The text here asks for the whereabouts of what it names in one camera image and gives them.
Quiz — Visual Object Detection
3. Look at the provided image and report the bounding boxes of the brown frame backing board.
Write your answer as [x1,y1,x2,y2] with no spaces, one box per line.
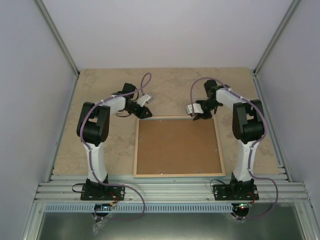
[136,118,223,175]

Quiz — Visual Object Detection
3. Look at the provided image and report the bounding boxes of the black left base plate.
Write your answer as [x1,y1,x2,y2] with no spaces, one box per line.
[71,183,126,202]

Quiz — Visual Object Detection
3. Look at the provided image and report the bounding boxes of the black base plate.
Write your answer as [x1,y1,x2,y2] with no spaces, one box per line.
[209,178,260,201]
[71,183,126,202]

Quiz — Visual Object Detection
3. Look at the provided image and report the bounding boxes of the aluminium corner post right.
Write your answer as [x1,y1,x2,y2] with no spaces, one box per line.
[252,0,302,77]

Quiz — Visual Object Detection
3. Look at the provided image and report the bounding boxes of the slotted grey cable duct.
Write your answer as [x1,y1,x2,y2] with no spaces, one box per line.
[44,203,233,214]

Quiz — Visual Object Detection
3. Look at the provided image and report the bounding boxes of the aluminium rail platform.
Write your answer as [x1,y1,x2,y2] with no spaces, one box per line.
[34,174,310,203]

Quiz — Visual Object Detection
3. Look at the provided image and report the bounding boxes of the right controller board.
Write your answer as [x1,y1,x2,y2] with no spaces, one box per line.
[235,202,253,209]

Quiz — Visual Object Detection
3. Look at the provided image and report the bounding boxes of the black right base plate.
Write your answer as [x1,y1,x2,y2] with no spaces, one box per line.
[209,178,260,201]

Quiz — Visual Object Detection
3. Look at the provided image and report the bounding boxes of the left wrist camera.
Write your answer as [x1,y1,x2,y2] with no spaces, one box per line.
[137,94,153,107]

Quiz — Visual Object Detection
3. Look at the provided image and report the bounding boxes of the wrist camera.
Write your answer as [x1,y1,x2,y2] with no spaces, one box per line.
[185,103,204,116]
[137,94,153,107]

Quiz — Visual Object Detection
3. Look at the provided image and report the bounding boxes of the controller board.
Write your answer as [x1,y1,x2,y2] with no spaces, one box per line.
[235,202,253,209]
[93,202,117,212]

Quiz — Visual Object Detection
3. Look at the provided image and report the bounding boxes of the aluminium corner post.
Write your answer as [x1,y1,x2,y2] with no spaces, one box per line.
[34,0,80,78]
[252,0,302,77]

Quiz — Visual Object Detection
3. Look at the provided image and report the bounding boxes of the left controller board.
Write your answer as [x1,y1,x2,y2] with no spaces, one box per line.
[93,202,117,212]

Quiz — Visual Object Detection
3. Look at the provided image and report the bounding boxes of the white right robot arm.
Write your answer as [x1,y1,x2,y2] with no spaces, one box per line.
[186,77,268,200]

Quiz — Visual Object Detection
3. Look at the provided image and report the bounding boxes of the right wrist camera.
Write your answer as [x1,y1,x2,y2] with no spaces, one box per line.
[185,103,204,116]

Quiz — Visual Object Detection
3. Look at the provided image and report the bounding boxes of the aluminium corner post left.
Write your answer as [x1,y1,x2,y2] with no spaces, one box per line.
[34,0,80,78]

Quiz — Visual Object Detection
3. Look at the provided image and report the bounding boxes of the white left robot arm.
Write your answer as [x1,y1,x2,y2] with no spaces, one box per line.
[76,83,153,201]

